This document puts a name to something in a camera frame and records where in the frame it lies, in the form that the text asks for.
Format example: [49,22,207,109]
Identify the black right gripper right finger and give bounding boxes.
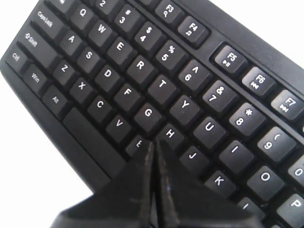
[155,140,263,228]

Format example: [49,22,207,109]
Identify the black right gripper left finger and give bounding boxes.
[51,142,153,228]

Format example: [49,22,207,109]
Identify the black acer keyboard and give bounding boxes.
[0,0,304,228]

